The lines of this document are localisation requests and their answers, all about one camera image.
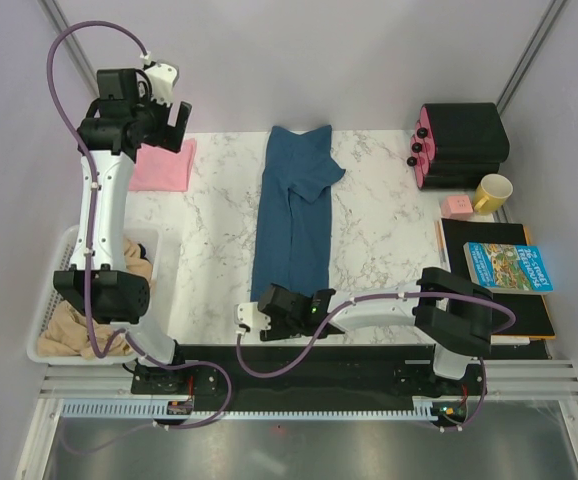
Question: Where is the blue t-shirt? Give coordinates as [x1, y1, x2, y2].
[250, 125, 345, 301]

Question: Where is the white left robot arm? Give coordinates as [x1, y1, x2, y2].
[53, 62, 191, 393]

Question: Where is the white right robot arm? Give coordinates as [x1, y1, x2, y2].
[256, 267, 493, 394]

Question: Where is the pink folded t-shirt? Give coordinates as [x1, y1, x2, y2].
[128, 139, 197, 193]

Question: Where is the pink power socket cube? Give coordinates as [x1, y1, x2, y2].
[441, 194, 474, 221]

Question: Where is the blue illustrated book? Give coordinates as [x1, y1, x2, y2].
[463, 242, 554, 295]

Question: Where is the beige t-shirt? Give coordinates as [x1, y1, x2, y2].
[36, 237, 153, 361]

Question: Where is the yellow mug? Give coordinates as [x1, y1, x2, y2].
[472, 174, 513, 215]

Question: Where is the black pink drawer organizer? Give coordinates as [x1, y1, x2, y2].
[406, 102, 510, 190]

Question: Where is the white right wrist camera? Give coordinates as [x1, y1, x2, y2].
[235, 302, 261, 335]

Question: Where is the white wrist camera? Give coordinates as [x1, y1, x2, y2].
[235, 302, 261, 335]
[140, 52, 179, 107]

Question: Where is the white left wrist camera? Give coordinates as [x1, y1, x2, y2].
[140, 52, 179, 107]

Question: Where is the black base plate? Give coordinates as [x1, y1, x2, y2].
[131, 345, 485, 410]

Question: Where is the aluminium frame rail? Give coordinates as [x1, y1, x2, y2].
[496, 0, 569, 115]
[37, 0, 131, 141]

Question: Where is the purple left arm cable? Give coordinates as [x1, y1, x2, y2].
[44, 20, 235, 454]

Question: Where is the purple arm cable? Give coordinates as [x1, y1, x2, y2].
[234, 292, 516, 433]
[44, 20, 235, 454]

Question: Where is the white slotted cable duct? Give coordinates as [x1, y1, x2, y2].
[60, 398, 442, 421]

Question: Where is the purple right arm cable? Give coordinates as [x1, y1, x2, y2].
[234, 292, 516, 433]

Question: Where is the aluminium frame rail right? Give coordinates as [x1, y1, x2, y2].
[496, 0, 569, 115]

